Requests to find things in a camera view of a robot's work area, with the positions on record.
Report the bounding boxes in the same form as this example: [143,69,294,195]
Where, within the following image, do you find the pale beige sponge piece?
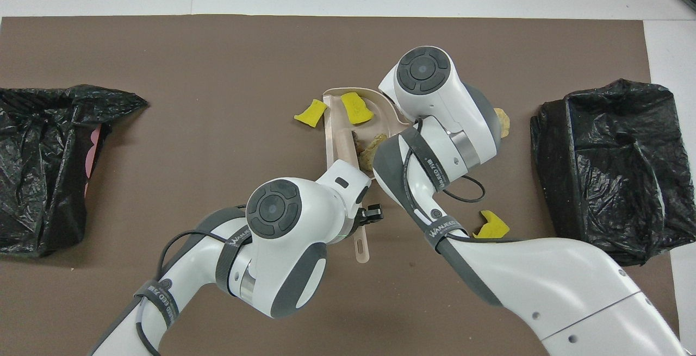
[359,134,388,172]

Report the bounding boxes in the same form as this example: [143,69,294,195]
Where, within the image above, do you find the beige brush black bristles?
[334,130,371,263]

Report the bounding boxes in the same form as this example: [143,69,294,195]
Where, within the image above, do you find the beige plastic dustpan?
[323,88,415,174]

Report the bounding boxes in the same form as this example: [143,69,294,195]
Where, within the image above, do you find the large green yellow sponge piece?
[341,92,374,126]

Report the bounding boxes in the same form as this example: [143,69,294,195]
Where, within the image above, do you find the small green yellow sponge piece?
[294,99,328,128]

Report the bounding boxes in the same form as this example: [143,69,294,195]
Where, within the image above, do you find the yellow notched sponge piece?
[472,210,511,239]

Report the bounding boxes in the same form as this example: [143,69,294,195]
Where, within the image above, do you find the pale yellow sponge piece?
[492,107,511,138]

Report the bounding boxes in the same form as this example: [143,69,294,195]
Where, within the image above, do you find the black bag lined trash bin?
[530,79,696,267]

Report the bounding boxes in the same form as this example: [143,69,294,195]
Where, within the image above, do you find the black bagged pink trash bin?
[0,85,148,259]

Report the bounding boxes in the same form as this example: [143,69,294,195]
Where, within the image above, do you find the brown table mat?
[0,15,683,356]

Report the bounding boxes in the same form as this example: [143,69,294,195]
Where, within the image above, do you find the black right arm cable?
[402,118,486,203]

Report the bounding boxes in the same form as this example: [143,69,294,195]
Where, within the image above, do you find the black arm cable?
[135,204,253,356]
[402,118,486,203]

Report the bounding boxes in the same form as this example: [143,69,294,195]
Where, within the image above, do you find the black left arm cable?
[135,204,253,356]

